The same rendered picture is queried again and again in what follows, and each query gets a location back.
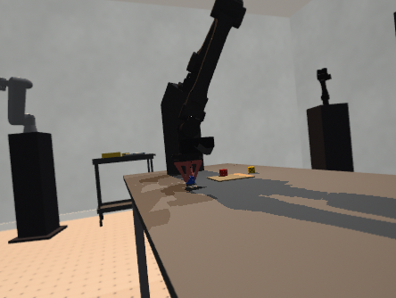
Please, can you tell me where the dark blue die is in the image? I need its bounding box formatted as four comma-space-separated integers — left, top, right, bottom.
186, 176, 195, 184

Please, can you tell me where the tan flat mat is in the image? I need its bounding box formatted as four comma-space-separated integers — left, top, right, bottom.
208, 173, 255, 182

